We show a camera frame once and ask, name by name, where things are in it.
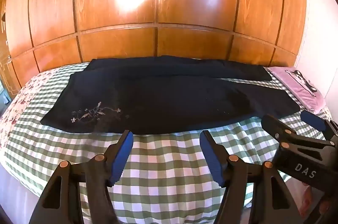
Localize floral patterned quilt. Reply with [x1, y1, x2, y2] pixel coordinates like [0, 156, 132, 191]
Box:
[0, 63, 90, 151]

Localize person's right hand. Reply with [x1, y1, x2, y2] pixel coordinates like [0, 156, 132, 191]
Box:
[301, 183, 334, 215]

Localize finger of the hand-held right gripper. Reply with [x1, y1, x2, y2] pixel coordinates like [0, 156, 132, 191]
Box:
[261, 114, 333, 151]
[300, 110, 338, 141]

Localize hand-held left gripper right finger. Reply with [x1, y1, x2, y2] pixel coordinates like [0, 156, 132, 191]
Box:
[200, 130, 299, 224]

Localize green white gingham bed cover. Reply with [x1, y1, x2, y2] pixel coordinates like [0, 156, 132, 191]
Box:
[5, 62, 333, 216]

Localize wooden panelled wardrobe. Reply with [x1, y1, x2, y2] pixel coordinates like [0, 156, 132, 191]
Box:
[0, 0, 311, 94]

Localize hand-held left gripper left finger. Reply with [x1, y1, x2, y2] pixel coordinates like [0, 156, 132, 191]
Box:
[29, 130, 134, 224]

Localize pink cat print pillow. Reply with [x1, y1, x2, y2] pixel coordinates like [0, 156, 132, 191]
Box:
[269, 66, 326, 111]

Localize black embroidered pants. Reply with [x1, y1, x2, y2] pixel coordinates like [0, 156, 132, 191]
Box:
[40, 55, 300, 135]

